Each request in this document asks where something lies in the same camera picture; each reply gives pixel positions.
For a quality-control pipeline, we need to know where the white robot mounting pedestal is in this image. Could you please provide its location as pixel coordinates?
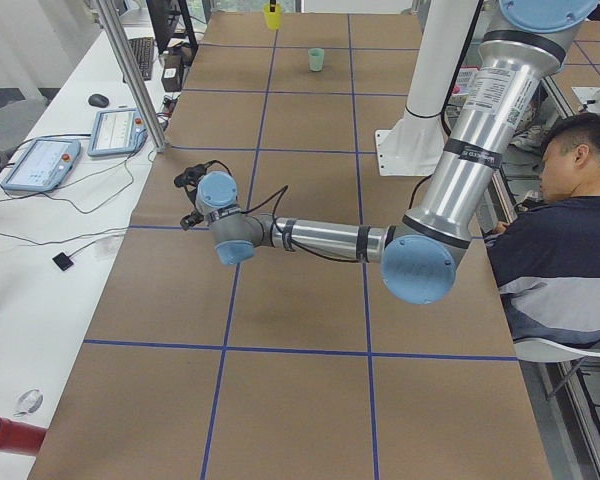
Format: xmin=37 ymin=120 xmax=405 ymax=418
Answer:
xmin=375 ymin=0 xmax=481 ymax=176

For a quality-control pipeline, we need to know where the black computer monitor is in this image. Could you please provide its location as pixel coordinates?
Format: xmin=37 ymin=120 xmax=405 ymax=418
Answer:
xmin=146 ymin=0 xmax=198 ymax=54

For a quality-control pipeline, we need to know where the yellow plastic cup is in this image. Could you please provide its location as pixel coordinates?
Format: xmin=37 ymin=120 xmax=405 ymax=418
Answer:
xmin=263 ymin=3 xmax=283 ymax=31

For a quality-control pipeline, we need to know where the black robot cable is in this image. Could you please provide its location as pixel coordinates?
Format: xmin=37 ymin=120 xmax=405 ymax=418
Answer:
xmin=179 ymin=158 xmax=371 ymax=264

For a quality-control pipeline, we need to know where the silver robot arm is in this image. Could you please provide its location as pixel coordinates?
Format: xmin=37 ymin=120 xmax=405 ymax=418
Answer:
xmin=190 ymin=1 xmax=596 ymax=304

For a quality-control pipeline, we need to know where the blue teach pendant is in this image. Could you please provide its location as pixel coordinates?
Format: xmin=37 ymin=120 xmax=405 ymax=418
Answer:
xmin=1 ymin=138 xmax=81 ymax=193
xmin=87 ymin=108 xmax=147 ymax=157

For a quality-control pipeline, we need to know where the silver aluminium frame post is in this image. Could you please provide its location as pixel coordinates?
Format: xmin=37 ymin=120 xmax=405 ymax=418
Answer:
xmin=94 ymin=0 xmax=167 ymax=153

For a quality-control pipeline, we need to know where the green plastic cup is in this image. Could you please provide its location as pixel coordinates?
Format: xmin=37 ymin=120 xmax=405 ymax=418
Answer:
xmin=308 ymin=48 xmax=325 ymax=72

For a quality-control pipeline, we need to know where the black keyboard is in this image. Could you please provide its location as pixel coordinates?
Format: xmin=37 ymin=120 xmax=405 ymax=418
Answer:
xmin=128 ymin=37 xmax=155 ymax=81

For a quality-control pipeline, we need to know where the white office chair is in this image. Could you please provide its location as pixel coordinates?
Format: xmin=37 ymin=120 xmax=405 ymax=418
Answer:
xmin=514 ymin=338 xmax=600 ymax=400

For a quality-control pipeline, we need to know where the brown paper table cover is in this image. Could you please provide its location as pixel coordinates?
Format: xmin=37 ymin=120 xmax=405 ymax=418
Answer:
xmin=31 ymin=13 xmax=551 ymax=479

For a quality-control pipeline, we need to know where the near blue teach pendant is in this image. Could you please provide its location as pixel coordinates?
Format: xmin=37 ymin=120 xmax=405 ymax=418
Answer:
xmin=1 ymin=138 xmax=81 ymax=193

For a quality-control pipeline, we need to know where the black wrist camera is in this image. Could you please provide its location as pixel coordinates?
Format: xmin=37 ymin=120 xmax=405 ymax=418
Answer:
xmin=174 ymin=163 xmax=208 ymax=188

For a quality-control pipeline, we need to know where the far blue teach pendant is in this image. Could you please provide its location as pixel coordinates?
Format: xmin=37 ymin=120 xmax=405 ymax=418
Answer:
xmin=87 ymin=108 xmax=147 ymax=157

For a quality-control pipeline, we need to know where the black box with label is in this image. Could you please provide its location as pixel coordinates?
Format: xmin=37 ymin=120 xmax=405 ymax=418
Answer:
xmin=161 ymin=54 xmax=184 ymax=93

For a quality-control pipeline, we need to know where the seated person in dark shirt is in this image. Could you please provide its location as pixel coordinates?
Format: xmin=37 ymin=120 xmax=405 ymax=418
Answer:
xmin=485 ymin=113 xmax=600 ymax=348

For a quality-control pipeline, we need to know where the small black square device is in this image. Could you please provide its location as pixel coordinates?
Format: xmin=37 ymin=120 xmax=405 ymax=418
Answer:
xmin=52 ymin=252 xmax=74 ymax=271

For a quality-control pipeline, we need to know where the black computer mouse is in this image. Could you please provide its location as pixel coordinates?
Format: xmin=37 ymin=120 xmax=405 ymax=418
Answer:
xmin=88 ymin=93 xmax=110 ymax=108

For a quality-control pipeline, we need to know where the red cylinder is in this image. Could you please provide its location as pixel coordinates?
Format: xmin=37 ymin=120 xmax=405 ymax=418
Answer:
xmin=0 ymin=417 xmax=47 ymax=456

